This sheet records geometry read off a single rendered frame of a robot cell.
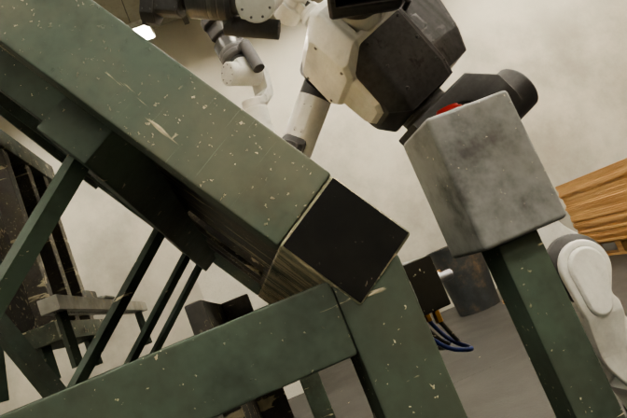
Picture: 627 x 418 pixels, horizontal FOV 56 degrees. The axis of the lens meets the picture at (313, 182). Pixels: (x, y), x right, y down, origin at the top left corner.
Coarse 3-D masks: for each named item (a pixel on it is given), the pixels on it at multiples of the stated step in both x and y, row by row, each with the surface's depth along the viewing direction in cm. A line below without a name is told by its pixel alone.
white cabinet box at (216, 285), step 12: (192, 264) 511; (204, 276) 509; (216, 276) 509; (228, 276) 509; (204, 288) 507; (216, 288) 507; (228, 288) 507; (240, 288) 508; (216, 300) 506; (228, 300) 506; (252, 300) 506; (264, 300) 506; (288, 384) 494; (300, 384) 494; (288, 396) 492
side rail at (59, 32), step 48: (0, 0) 71; (48, 0) 72; (48, 48) 71; (96, 48) 71; (144, 48) 72; (96, 96) 70; (144, 96) 71; (192, 96) 71; (144, 144) 69; (192, 144) 70; (240, 144) 70; (288, 144) 71; (240, 192) 69; (288, 192) 70
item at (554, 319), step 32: (512, 256) 74; (544, 256) 75; (512, 288) 74; (544, 288) 74; (512, 320) 78; (544, 320) 73; (576, 320) 73; (544, 352) 72; (576, 352) 72; (544, 384) 76; (576, 384) 72; (608, 384) 72; (576, 416) 71; (608, 416) 71
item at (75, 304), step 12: (48, 300) 149; (60, 300) 151; (72, 300) 162; (84, 300) 174; (96, 300) 188; (108, 300) 204; (48, 312) 149; (72, 312) 166; (84, 312) 178; (96, 312) 192; (132, 312) 252
